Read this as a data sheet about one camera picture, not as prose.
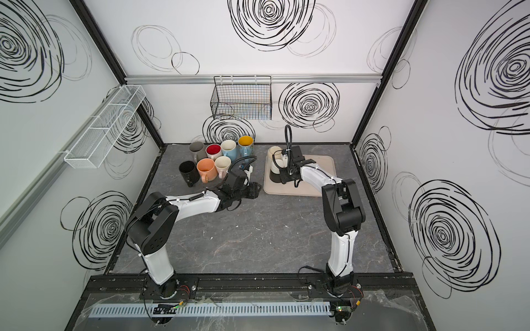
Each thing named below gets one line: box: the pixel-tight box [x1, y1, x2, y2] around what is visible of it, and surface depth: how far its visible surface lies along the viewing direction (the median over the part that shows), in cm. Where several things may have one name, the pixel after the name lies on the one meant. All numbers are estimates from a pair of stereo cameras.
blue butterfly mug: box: [238, 135, 254, 164], surface depth 108 cm
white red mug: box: [205, 143, 223, 160], surface depth 110 cm
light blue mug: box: [220, 139, 239, 163], surface depth 108 cm
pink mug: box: [214, 155, 232, 180], surface depth 101 cm
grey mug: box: [189, 141, 205, 163], surface depth 106 cm
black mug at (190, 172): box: [178, 159, 201, 188], surface depth 101 cm
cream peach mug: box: [195, 157, 219, 184], surface depth 102 cm
